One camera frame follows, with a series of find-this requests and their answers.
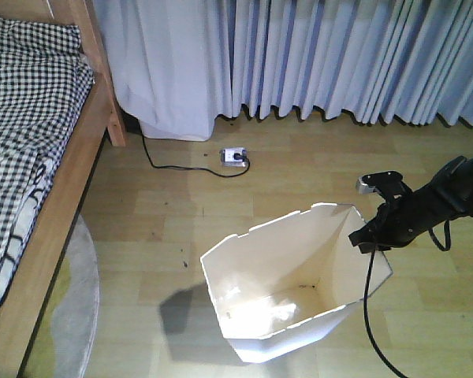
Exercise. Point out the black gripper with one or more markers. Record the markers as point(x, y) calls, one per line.
point(399, 222)

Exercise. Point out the white plastic trash bin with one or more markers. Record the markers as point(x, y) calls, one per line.
point(289, 282)

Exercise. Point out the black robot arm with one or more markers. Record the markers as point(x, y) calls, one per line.
point(454, 182)

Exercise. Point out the light grey pleated curtain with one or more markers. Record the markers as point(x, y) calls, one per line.
point(378, 60)

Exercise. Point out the white sheer curtain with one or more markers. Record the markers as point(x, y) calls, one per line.
point(170, 65)

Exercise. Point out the grey round rug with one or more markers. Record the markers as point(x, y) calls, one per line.
point(75, 319)

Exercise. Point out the black white checkered bedding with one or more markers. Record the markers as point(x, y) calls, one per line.
point(44, 82)

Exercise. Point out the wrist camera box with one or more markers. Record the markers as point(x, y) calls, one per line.
point(384, 183)

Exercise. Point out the wooden bed frame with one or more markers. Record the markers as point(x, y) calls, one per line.
point(28, 293)

